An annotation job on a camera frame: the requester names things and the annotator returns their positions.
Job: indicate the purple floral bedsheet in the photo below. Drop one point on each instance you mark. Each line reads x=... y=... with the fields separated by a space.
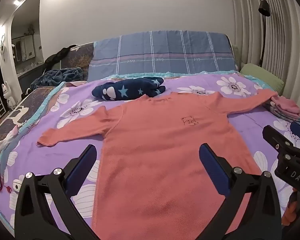
x=249 y=127

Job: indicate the green pillow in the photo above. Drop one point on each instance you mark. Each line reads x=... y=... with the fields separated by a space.
x=236 y=57
x=262 y=78

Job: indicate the person's right hand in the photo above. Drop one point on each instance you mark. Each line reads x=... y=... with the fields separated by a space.
x=288 y=212

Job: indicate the white wall clock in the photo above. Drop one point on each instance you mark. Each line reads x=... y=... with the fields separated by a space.
x=2 y=48

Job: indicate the white cat figure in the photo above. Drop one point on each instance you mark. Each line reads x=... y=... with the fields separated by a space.
x=8 y=97

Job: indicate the dark blue fuzzy blanket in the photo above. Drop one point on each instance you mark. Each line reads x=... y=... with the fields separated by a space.
x=57 y=76

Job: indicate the black floor lamp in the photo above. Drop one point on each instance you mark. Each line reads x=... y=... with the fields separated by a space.
x=264 y=7

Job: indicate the arched wall opening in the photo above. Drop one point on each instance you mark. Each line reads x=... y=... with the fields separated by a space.
x=27 y=30

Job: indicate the beige pleated curtain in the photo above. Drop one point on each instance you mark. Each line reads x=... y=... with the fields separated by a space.
x=284 y=42

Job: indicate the blue plaid quilt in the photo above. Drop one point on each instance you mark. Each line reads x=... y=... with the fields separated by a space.
x=165 y=55

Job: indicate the white plush toy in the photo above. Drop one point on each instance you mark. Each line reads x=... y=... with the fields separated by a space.
x=7 y=140

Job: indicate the black garment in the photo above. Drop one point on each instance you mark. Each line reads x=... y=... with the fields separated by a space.
x=58 y=55

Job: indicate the ceiling spotlight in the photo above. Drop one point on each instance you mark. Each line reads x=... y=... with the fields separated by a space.
x=15 y=2

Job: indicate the folded pink garment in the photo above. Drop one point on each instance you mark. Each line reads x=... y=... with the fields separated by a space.
x=288 y=106

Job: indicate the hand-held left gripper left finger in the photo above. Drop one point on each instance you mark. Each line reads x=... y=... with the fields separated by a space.
x=82 y=170

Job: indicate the folded floral clothes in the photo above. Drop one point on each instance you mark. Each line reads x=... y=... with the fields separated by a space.
x=277 y=114

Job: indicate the pink long-sleeved shirt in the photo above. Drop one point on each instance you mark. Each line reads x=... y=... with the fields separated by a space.
x=152 y=142

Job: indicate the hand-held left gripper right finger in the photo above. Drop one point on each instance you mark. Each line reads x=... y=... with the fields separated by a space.
x=214 y=172

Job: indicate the navy star print cloth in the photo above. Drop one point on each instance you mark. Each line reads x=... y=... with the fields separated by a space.
x=130 y=87

